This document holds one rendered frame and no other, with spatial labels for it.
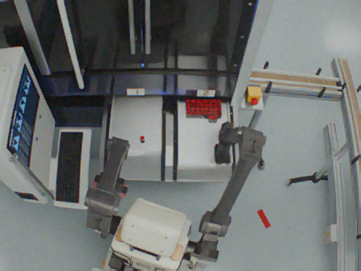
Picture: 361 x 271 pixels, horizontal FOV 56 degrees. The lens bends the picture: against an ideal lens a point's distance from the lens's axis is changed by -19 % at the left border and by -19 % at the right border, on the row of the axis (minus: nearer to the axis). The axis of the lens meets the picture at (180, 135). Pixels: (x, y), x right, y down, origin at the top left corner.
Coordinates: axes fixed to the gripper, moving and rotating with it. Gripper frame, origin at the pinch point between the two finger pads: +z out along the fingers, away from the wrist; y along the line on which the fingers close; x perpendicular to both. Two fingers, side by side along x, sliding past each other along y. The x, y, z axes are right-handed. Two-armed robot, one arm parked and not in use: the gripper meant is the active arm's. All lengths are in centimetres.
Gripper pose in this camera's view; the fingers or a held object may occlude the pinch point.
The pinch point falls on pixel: (220, 163)
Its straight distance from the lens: 196.0
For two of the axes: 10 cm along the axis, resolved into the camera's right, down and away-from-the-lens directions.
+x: -10.0, -0.1, -0.4
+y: -0.2, -8.3, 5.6
